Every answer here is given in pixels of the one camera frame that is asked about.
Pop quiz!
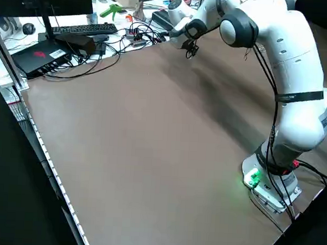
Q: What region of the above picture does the black box red logo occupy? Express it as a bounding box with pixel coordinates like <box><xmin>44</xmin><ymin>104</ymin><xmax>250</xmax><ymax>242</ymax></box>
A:
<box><xmin>9</xmin><ymin>37</ymin><xmax>75</xmax><ymax>82</ymax></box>

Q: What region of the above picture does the black power adapter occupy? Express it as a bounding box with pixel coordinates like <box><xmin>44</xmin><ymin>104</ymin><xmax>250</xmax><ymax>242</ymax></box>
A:
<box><xmin>91</xmin><ymin>33</ymin><xmax>110</xmax><ymax>57</ymax></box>

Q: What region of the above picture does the aluminium frame post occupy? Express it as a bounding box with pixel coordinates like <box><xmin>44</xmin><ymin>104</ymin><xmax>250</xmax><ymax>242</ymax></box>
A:
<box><xmin>0</xmin><ymin>17</ymin><xmax>34</xmax><ymax>92</ymax></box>

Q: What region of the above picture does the black foot cable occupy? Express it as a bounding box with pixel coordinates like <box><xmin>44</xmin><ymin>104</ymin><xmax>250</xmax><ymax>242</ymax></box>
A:
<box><xmin>293</xmin><ymin>160</ymin><xmax>327</xmax><ymax>186</ymax></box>

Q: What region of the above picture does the black monitor stand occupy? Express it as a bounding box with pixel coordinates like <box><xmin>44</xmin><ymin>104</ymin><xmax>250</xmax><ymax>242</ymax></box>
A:
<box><xmin>26</xmin><ymin>0</ymin><xmax>59</xmax><ymax>43</ymax></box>

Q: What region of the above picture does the black keyboard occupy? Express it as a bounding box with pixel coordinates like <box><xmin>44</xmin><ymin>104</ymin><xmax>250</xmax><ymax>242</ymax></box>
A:
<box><xmin>50</xmin><ymin>19</ymin><xmax>119</xmax><ymax>39</ymax></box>

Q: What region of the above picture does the green plastic tool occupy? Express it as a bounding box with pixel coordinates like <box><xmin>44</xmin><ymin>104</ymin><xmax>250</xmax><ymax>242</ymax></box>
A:
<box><xmin>99</xmin><ymin>2</ymin><xmax>127</xmax><ymax>19</ymax></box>

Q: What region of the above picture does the black table cable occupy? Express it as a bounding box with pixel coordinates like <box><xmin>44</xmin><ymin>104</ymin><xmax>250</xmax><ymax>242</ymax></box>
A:
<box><xmin>42</xmin><ymin>36</ymin><xmax>122</xmax><ymax>83</ymax></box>

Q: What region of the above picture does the black power brick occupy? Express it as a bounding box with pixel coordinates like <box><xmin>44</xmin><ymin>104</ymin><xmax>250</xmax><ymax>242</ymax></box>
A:
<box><xmin>151</xmin><ymin>9</ymin><xmax>174</xmax><ymax>30</ymax></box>

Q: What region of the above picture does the small clear cup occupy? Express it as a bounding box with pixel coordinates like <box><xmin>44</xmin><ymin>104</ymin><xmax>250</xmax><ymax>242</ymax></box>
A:
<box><xmin>85</xmin><ymin>12</ymin><xmax>99</xmax><ymax>25</ymax></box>

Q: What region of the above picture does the grey usb hub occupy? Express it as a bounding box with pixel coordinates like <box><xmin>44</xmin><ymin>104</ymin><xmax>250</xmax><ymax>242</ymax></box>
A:
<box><xmin>124</xmin><ymin>27</ymin><xmax>147</xmax><ymax>49</ymax></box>

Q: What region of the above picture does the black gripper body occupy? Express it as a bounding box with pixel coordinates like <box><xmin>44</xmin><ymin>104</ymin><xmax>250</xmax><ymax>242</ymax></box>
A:
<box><xmin>181</xmin><ymin>39</ymin><xmax>197</xmax><ymax>50</ymax></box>

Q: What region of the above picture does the black computer mouse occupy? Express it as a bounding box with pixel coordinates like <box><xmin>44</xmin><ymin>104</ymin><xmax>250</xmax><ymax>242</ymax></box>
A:
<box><xmin>22</xmin><ymin>22</ymin><xmax>37</xmax><ymax>36</ymax></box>

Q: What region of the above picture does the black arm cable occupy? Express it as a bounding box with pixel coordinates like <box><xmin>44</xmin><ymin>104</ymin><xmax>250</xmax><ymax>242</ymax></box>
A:
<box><xmin>234</xmin><ymin>41</ymin><xmax>306</xmax><ymax>222</ymax></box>

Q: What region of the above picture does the dark brown box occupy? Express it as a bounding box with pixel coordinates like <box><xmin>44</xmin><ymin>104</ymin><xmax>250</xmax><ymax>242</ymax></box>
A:
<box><xmin>53</xmin><ymin>32</ymin><xmax>98</xmax><ymax>58</ymax></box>

